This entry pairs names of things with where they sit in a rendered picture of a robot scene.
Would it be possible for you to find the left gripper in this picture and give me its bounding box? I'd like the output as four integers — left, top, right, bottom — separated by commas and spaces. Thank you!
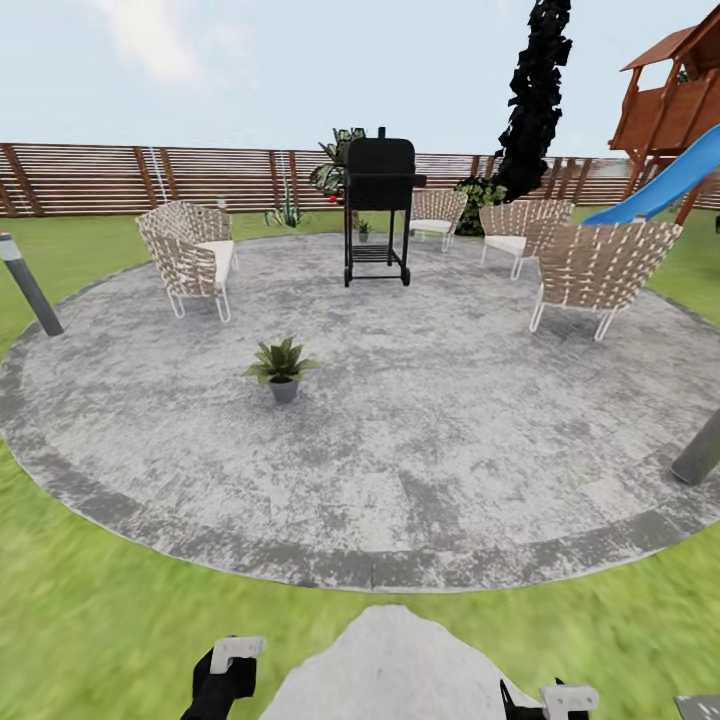
193, 657, 256, 717

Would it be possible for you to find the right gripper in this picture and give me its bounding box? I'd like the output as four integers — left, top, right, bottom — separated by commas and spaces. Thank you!
500, 680, 589, 720

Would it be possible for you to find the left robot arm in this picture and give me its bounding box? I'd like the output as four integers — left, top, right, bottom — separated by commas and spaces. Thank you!
180, 636, 267, 720

